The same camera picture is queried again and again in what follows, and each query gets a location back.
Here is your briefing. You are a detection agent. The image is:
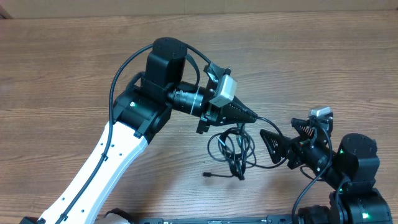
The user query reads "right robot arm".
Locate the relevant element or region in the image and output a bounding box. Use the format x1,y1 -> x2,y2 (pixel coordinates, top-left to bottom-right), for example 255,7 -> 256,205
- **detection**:
260,114 -> 393,223

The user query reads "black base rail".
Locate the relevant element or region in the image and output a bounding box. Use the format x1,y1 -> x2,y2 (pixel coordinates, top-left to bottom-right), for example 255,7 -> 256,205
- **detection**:
134,215 -> 303,224

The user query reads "black USB cable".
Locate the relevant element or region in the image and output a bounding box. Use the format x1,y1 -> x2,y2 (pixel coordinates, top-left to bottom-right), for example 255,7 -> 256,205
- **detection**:
202,115 -> 289,181

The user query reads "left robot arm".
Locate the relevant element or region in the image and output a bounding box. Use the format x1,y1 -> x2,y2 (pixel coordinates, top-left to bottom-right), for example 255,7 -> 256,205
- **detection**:
22,37 -> 257,223

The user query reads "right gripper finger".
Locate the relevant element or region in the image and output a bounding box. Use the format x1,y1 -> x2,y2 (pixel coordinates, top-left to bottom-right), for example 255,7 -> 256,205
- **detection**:
260,129 -> 290,164
290,118 -> 317,140

